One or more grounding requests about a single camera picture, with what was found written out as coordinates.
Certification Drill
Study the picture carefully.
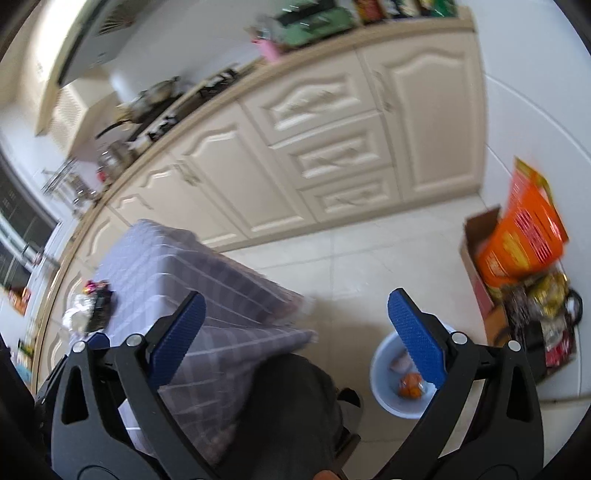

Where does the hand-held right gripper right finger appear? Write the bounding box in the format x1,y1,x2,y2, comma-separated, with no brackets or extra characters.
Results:
379,288,544,480

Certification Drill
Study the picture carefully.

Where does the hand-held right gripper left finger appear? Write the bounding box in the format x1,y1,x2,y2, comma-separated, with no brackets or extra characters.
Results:
51,291,222,480

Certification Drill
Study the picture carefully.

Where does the pale blue trash bin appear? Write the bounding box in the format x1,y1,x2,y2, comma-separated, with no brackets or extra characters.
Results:
369,330,455,420

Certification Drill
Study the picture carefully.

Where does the black snack packet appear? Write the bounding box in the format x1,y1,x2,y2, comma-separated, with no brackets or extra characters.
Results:
88,291,112,332

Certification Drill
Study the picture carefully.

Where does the orange snack wrapper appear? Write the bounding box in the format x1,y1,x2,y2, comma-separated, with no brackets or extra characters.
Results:
398,373,426,398

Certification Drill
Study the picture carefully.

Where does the grey checked tablecloth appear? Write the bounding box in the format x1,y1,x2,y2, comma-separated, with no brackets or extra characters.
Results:
99,219,319,468

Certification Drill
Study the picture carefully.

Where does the small cardboard box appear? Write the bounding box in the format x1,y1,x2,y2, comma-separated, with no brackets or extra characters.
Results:
485,300,578,370

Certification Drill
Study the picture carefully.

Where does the brown cardboard box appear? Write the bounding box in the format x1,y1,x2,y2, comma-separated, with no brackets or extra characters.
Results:
459,205,505,315

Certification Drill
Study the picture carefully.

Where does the dark patterned packet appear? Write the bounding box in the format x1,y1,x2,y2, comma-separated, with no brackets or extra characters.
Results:
501,284,532,334

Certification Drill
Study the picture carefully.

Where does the clear plastic wrap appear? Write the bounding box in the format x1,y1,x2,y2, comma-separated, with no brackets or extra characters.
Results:
64,295,94,334

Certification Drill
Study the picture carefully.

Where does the cream cabinet door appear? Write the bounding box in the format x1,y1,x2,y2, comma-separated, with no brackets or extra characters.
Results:
111,154,249,251
168,104,315,239
360,30,486,202

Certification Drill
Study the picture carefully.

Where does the gold foil packet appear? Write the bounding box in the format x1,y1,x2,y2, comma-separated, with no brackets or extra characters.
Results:
526,272,570,320

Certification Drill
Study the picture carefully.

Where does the red snack packet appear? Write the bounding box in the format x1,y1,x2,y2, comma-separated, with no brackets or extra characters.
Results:
545,318,576,366

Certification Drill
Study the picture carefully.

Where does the orange plastic bag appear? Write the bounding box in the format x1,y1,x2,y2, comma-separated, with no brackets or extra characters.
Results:
478,157,570,278

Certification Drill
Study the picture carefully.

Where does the cream cabinet drawer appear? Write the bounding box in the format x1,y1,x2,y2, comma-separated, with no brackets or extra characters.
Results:
242,51,383,145
270,115,396,188
300,168,403,225

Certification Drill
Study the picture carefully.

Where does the metal dish rack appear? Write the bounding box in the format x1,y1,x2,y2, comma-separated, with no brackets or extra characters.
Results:
41,157,101,209

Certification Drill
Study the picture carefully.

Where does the glass jar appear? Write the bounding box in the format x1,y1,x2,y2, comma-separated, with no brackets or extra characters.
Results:
97,141,136,182

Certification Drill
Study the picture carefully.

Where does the dark window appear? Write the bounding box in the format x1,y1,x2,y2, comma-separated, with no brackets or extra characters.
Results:
0,152,62,297

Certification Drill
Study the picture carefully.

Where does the black gas stove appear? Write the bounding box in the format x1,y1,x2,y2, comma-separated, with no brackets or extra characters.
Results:
134,65,251,140

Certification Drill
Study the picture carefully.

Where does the metal cooking pan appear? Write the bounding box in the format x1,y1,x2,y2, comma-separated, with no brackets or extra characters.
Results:
95,76,182,140

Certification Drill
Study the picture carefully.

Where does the pink container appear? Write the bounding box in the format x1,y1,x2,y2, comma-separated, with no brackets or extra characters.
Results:
252,37,283,64

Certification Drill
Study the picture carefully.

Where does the cream kitchen cabinet unit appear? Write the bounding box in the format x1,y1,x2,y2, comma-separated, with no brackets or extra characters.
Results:
34,4,490,393

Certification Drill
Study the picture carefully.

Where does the white range hood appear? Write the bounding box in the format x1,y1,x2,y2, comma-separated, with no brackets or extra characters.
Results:
55,0,163,89

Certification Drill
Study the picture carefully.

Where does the row of condiment bottles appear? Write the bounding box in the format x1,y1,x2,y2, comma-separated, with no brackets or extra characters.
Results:
353,0,459,25

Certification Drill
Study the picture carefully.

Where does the green box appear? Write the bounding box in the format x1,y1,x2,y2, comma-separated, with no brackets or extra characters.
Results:
274,0,357,48

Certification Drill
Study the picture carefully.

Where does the black cord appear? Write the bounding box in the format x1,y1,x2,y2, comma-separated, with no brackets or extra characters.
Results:
566,288,585,325

